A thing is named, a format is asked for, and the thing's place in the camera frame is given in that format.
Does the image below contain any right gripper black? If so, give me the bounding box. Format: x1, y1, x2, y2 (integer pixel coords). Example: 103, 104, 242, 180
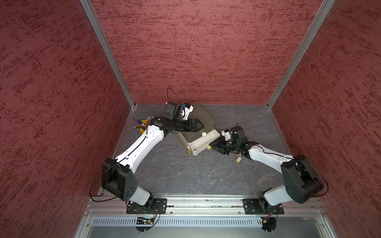
209, 136, 239, 155

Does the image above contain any white drawer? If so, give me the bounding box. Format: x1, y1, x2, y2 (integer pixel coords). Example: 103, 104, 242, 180
185, 130, 220, 156

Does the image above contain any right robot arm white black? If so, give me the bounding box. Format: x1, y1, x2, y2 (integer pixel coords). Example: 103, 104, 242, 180
210, 126, 324, 211

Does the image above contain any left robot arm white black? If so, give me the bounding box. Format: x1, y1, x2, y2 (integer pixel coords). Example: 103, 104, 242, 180
100, 102, 204, 206

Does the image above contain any yellow bottom drawer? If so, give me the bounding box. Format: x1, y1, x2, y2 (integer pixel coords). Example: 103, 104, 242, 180
186, 147, 194, 155

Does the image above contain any yellow pencil cup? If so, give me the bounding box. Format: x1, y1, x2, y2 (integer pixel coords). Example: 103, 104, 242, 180
137, 119, 148, 134

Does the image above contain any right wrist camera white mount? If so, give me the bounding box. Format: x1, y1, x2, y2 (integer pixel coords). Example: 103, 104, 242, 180
221, 129, 232, 141

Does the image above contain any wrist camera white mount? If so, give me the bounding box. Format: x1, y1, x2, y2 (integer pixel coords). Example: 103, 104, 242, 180
221, 129, 232, 141
179, 103, 193, 121

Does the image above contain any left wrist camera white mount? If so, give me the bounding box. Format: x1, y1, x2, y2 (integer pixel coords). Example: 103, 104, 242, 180
179, 103, 193, 121

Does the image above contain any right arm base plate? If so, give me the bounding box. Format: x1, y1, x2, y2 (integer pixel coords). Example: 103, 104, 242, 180
242, 198, 284, 215

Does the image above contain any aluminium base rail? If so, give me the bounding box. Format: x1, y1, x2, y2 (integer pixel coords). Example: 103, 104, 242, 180
75, 194, 336, 238

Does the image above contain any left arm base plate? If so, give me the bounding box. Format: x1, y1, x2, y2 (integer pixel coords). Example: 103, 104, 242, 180
126, 198, 167, 215

